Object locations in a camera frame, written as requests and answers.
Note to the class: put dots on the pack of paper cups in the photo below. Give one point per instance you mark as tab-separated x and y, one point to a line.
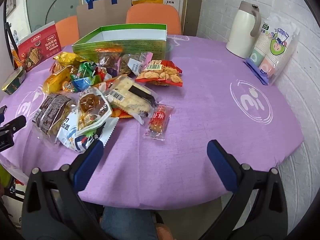
272	47

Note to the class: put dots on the red edged cracker packet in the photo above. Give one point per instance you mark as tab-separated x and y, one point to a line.
161	73

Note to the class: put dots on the small clear red snack packet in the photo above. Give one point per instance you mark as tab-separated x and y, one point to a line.
158	120

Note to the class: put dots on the person's leg in jeans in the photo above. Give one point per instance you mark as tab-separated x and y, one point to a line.
125	225

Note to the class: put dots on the small red candy packet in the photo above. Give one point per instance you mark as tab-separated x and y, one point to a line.
103	74

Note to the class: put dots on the white rice cake packet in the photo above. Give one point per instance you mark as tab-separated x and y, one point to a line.
130	97

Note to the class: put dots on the white thermos jug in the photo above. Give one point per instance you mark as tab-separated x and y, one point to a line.
241	32

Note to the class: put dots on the purple tablecloth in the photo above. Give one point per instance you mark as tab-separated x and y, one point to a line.
200	130

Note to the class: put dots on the gold foil snack packet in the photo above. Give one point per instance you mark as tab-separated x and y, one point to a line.
67	60

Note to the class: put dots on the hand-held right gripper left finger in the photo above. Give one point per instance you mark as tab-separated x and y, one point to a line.
90	160

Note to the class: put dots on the brown twisted snack packet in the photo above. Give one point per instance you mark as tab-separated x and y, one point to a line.
51	117

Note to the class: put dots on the white packet of braised meat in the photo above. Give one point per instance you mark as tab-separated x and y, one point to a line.
92	107

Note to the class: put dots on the white and blue snack packet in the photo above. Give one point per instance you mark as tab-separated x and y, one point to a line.
72	140

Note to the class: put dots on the blue green snack packet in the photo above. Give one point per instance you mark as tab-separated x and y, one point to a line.
83	83

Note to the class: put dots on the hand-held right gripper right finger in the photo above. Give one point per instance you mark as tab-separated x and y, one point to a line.
222	165

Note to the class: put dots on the clear packet pink edge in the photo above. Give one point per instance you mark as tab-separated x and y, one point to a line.
132	63

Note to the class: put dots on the green tin box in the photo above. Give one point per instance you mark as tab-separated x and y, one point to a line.
13	81

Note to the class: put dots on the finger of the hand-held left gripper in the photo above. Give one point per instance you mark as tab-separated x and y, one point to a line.
15	123

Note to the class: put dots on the green foil snack packet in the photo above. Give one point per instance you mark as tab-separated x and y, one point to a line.
85	70

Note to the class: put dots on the green cardboard box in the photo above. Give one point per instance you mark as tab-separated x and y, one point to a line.
85	48

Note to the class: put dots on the clear packet of brown nuts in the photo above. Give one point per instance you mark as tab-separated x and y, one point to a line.
108	61

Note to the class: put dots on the orange chair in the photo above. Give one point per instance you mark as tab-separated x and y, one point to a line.
67	30
155	16

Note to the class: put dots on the orange snack packet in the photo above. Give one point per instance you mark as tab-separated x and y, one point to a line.
120	113

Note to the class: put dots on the red cracker box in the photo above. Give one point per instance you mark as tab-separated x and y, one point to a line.
37	50

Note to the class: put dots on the yellow packet behind chair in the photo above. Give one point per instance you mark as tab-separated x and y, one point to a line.
150	2

